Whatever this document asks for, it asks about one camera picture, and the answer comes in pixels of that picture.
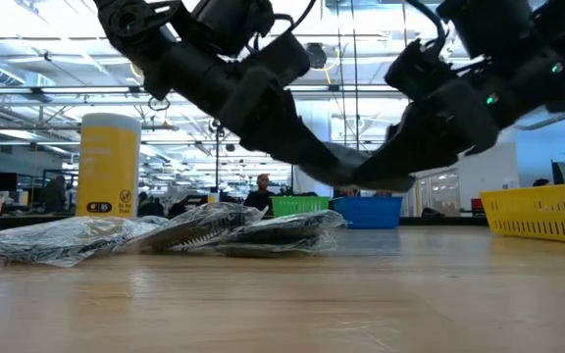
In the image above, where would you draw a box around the person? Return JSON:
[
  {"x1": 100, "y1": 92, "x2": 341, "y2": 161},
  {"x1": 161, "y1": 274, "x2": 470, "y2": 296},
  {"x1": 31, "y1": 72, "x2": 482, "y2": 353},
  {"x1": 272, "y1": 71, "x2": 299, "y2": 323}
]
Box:
[
  {"x1": 41, "y1": 175, "x2": 70, "y2": 215},
  {"x1": 242, "y1": 173, "x2": 277, "y2": 213}
]

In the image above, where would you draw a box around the yellow canister with white lid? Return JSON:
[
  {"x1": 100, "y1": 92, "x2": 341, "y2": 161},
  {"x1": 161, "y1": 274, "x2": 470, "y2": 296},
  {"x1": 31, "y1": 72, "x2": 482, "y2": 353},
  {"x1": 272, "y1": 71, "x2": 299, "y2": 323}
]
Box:
[{"x1": 75, "y1": 112, "x2": 142, "y2": 219}]

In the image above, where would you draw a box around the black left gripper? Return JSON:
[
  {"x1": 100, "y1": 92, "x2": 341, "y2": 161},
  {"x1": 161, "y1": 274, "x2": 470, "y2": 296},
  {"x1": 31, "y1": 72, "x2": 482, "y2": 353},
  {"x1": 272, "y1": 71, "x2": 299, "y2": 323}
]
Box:
[{"x1": 218, "y1": 31, "x2": 357, "y2": 186}]

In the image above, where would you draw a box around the black brush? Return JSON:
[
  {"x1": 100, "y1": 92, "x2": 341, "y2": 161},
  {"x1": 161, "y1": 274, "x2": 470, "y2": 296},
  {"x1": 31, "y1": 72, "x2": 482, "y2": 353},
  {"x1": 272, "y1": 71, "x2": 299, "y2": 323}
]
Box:
[
  {"x1": 0, "y1": 215, "x2": 162, "y2": 269},
  {"x1": 132, "y1": 201, "x2": 269, "y2": 254},
  {"x1": 216, "y1": 209, "x2": 348, "y2": 260}
]

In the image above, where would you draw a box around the yellow plastic basket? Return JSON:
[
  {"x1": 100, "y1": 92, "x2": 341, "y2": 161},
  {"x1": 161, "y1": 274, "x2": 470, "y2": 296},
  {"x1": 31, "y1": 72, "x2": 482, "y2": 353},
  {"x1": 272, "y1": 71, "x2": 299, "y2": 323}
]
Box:
[{"x1": 479, "y1": 182, "x2": 565, "y2": 245}]

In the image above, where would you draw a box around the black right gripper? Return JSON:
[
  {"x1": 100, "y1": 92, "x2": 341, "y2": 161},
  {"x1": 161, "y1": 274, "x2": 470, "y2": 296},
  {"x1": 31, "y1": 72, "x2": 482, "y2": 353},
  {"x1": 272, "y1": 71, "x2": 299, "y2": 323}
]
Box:
[{"x1": 352, "y1": 37, "x2": 565, "y2": 185}]

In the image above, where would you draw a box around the blue plastic basket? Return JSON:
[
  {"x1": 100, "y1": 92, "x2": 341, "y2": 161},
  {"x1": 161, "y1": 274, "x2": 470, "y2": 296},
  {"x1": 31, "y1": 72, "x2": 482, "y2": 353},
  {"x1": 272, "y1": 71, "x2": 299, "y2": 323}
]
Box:
[{"x1": 331, "y1": 195, "x2": 404, "y2": 230}]

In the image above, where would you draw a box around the green plastic basket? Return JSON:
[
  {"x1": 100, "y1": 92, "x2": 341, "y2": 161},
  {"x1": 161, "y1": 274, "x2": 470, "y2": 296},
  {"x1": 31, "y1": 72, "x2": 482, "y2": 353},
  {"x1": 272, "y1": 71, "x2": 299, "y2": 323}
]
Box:
[{"x1": 270, "y1": 195, "x2": 332, "y2": 219}]

